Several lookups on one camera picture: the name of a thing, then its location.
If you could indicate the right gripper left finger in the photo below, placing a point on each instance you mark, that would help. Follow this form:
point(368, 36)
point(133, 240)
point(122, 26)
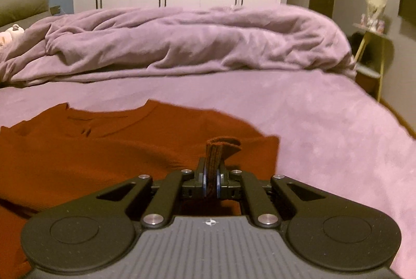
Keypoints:
point(200, 177)

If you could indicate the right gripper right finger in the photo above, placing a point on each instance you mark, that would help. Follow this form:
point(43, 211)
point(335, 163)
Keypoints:
point(222, 181)

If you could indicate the rust brown knit sweater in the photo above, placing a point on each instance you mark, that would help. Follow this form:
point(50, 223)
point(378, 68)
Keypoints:
point(64, 153)

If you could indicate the lilac bed sheet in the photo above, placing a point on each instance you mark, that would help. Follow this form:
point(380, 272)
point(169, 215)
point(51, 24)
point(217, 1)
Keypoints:
point(333, 135)

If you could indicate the crumpled lilac duvet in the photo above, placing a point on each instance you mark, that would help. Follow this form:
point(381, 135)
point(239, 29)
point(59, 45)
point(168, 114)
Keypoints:
point(143, 42)

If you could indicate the small side table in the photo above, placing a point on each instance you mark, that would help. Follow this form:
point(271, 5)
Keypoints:
point(370, 57)

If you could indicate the wrapped flower bouquet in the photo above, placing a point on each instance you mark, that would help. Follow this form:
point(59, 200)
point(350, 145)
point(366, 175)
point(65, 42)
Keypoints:
point(374, 14)

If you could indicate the white plush toy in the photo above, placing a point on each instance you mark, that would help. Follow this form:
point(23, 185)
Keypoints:
point(10, 34)

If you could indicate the olive green headboard cushion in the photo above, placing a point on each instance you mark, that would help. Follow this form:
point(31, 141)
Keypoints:
point(23, 12)

